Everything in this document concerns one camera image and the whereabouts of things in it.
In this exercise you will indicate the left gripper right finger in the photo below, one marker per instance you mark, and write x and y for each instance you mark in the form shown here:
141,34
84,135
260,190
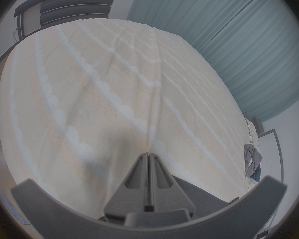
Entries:
167,193

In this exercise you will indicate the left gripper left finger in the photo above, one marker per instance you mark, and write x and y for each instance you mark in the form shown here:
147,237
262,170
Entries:
132,193

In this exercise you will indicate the black T-shirt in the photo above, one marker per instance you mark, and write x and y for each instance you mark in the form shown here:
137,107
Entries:
199,198

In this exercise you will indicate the bed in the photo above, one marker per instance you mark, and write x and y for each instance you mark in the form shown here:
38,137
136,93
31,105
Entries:
89,96

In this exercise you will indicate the grey garment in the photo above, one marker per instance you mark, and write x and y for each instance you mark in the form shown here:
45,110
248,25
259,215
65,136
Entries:
251,158

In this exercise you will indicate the dark blue garment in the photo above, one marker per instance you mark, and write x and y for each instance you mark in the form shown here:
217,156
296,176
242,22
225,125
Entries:
257,175

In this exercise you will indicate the white printed pillow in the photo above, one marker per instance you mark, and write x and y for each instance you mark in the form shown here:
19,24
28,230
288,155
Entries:
252,131

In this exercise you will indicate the grey bedside table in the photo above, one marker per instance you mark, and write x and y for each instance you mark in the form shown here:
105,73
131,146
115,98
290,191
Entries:
258,126

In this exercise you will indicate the blue-green curtain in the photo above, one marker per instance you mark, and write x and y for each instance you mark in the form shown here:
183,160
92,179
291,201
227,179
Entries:
264,58
189,11

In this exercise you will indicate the black chest of drawers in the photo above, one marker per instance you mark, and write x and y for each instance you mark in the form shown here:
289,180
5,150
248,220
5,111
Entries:
74,9

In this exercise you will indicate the black dressing table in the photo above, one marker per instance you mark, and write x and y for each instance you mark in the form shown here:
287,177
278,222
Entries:
30,7

